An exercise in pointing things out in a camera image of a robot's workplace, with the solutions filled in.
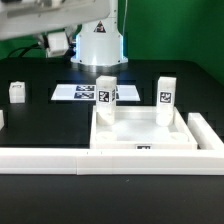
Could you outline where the white L-shaped fence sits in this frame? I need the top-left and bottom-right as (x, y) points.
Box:
(0, 113), (224, 175)

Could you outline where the white sheet with markers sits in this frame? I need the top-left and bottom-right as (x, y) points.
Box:
(51, 84), (140, 101)

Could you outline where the white block at left edge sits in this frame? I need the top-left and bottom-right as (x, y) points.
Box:
(0, 110), (4, 131)

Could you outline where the white square table top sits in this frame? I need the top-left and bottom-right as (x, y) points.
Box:
(90, 106), (198, 150)

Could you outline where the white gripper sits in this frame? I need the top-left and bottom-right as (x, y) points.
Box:
(0, 0), (110, 52)

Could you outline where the black cable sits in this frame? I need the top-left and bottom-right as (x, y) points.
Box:
(6, 43), (46, 59)

